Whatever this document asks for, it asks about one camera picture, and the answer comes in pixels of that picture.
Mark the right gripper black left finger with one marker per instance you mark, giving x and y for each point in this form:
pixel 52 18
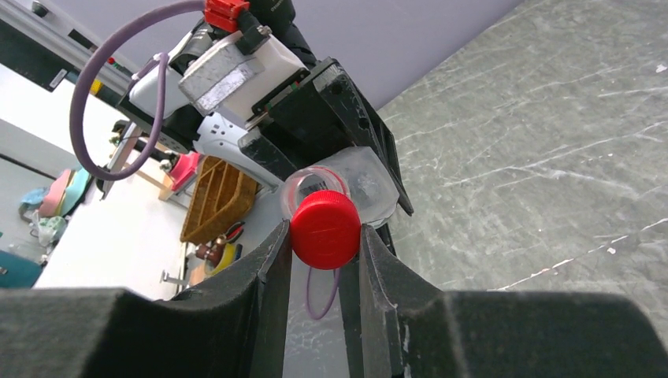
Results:
pixel 231 325

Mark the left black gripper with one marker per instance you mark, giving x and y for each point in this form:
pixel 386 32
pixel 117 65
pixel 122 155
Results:
pixel 324 114

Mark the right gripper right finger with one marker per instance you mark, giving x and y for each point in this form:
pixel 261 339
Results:
pixel 411 328

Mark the clear bottle red label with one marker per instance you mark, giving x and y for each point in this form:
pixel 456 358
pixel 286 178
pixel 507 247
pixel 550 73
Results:
pixel 356 172

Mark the red bottle cap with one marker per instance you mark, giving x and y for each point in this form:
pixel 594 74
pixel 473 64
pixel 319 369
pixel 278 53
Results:
pixel 325 230

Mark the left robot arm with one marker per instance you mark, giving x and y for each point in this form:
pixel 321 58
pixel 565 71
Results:
pixel 181 120

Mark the woven wicker basket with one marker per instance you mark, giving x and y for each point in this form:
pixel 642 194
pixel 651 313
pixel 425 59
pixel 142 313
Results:
pixel 222 196

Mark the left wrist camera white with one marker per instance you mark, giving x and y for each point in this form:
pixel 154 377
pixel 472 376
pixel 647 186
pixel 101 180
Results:
pixel 253 57

